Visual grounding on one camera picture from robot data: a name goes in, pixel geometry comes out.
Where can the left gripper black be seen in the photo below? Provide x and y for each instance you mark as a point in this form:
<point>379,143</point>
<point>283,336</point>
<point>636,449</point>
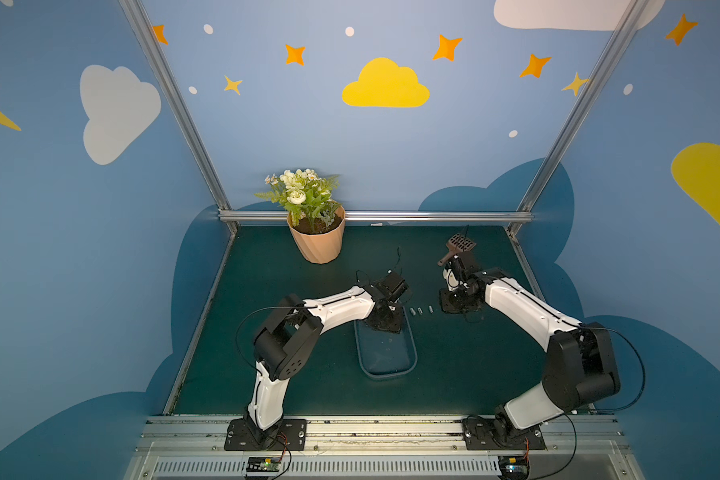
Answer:
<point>385,318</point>

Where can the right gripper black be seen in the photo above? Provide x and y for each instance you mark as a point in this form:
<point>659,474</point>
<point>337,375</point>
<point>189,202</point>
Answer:
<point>455,301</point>

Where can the clear plastic storage box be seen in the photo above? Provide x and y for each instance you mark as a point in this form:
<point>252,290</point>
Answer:
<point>385,355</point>

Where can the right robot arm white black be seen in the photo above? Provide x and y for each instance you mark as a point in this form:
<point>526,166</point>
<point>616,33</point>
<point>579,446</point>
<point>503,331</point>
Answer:
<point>580,365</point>

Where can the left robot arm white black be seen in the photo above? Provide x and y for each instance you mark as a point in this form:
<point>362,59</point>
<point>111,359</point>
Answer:
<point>285,341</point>

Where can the small brown slotted scoop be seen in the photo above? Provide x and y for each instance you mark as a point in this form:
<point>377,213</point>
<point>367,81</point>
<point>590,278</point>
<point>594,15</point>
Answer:
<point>456,244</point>

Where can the green table mat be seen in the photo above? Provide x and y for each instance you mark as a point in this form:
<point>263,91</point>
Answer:
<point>466,364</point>

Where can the terracotta flower pot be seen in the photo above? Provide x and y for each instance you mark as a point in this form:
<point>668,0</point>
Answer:
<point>320,248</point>

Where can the white flowers green plant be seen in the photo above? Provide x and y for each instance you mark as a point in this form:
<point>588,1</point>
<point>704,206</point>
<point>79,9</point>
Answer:
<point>307,199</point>

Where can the right controller board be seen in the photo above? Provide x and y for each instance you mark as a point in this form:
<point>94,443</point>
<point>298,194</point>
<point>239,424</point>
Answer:
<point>513,468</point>

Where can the controller board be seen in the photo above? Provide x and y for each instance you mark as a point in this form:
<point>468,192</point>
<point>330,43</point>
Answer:
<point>513,468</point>
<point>262,466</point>

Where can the aluminium back crossbar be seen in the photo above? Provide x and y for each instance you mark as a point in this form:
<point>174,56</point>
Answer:
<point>389,216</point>

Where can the left controller board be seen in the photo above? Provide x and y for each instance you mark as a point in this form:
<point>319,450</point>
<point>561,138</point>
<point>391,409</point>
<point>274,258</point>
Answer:
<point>262,466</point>

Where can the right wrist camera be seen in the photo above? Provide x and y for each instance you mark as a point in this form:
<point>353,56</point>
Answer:
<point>454,277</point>

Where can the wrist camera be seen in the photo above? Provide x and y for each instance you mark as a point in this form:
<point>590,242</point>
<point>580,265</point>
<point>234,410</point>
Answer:
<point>454,277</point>
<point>392,286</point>

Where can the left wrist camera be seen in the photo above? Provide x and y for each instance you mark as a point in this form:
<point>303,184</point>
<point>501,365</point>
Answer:
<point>392,286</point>

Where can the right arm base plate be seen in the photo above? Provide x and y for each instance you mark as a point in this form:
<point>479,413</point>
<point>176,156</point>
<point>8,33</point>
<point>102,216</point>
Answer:
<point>480,433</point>

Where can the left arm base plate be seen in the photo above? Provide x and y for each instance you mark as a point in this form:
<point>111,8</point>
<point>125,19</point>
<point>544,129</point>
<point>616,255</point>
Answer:
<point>243,435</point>

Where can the aluminium front rail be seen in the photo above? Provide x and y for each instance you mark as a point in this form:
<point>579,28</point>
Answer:
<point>381,447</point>

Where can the right aluminium frame post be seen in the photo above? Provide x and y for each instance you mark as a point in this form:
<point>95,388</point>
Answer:
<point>612,53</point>

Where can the aluminium frame post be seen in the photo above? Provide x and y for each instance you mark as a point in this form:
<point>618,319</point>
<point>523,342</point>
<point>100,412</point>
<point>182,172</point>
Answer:
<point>139,22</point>
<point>612,53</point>

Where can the left aluminium frame post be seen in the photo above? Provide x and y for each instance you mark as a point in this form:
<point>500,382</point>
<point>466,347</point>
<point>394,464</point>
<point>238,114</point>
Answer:
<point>139,22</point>

